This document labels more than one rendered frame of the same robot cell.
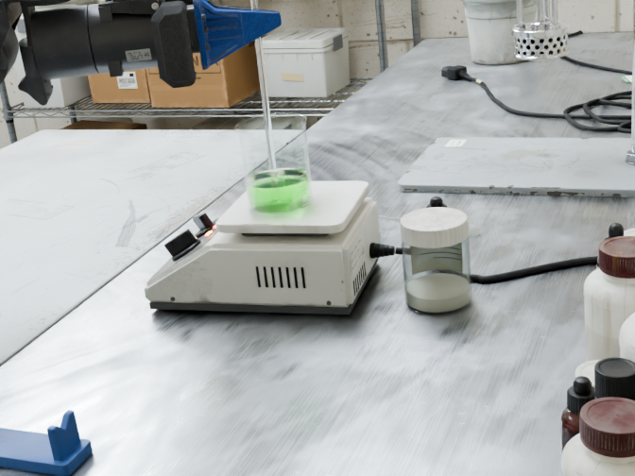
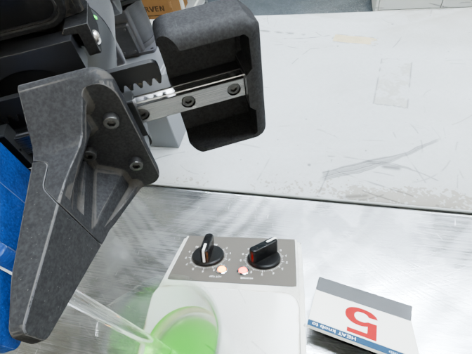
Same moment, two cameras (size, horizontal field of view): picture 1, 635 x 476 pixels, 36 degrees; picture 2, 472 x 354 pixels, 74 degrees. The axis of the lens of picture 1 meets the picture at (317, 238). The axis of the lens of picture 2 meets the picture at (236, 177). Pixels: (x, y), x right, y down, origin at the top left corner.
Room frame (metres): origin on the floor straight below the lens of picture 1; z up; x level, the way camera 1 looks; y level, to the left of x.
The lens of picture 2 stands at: (0.91, -0.02, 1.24)
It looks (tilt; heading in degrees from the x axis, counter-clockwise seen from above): 52 degrees down; 88
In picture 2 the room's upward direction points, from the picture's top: 12 degrees counter-clockwise
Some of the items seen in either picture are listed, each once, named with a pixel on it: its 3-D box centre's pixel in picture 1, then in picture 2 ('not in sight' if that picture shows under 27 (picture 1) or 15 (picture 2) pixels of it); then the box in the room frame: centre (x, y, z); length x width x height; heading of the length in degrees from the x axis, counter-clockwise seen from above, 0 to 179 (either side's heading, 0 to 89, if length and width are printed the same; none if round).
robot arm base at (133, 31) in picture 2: not in sight; (128, 24); (0.82, 0.45, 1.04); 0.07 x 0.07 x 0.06; 77
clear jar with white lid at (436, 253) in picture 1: (436, 260); not in sight; (0.80, -0.10, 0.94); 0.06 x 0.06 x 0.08
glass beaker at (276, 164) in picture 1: (275, 167); (177, 347); (0.85, 0.03, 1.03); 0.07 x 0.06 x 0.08; 155
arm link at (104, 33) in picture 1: (144, 33); (55, 88); (0.84, 0.13, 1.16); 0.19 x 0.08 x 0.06; 3
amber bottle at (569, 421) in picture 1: (582, 425); not in sight; (0.53, -0.15, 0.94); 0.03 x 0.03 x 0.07
